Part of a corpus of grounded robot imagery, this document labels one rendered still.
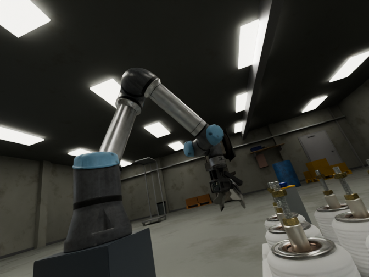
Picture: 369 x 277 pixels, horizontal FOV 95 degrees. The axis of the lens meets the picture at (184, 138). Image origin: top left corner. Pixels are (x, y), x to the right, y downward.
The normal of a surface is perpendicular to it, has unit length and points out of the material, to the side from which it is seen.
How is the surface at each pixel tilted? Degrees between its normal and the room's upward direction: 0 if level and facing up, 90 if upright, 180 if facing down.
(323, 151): 90
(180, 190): 90
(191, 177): 90
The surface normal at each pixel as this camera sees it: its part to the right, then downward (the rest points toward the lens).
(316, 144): -0.26, -0.29
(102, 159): 0.57, -0.45
